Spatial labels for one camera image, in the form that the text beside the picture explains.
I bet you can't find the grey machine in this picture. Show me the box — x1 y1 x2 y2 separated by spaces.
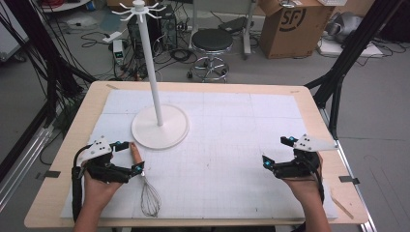
325 12 364 44

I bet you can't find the metal wire whisk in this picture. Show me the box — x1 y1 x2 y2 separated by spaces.
139 172 162 218

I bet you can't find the black round stool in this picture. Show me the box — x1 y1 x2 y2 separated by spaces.
187 28 234 83

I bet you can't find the coiled black floor cable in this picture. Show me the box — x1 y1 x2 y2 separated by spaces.
168 47 193 64

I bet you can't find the white grid mat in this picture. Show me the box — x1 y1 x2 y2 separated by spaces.
60 89 338 220

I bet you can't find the thin wooden stick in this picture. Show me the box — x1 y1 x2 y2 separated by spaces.
331 195 355 220

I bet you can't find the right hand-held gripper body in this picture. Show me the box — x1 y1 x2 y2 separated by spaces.
273 133 339 180

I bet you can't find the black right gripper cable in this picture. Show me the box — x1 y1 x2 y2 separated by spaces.
308 158 325 206

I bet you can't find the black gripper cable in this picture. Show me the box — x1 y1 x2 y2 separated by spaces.
308 158 325 206
71 144 92 223

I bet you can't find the white device with green display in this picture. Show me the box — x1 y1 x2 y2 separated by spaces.
112 39 126 66

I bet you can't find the brown cardboard box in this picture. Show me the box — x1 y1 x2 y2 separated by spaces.
258 0 337 60

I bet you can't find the white metal frame leg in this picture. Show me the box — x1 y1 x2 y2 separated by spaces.
242 0 253 56

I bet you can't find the white power strip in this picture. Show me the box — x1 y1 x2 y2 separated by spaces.
102 30 124 44

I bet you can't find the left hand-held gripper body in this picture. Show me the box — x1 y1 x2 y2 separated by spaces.
78 134 133 185

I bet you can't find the person's right hand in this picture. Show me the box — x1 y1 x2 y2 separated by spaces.
282 152 325 203

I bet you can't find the white flat board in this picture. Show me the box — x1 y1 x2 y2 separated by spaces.
317 38 385 58

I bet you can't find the white hook stand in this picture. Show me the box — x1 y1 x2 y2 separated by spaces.
110 0 190 151

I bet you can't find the person's left hand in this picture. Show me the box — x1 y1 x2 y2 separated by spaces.
83 142 143 208

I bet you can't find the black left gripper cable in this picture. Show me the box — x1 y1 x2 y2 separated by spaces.
71 144 92 223

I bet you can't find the black computer tower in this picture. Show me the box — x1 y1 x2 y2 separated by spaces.
127 4 178 59

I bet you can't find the aluminium rail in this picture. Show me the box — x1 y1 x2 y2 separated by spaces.
0 124 54 212
318 107 378 232

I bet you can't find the black tripod stand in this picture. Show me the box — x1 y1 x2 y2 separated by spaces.
304 0 405 140
0 0 98 127

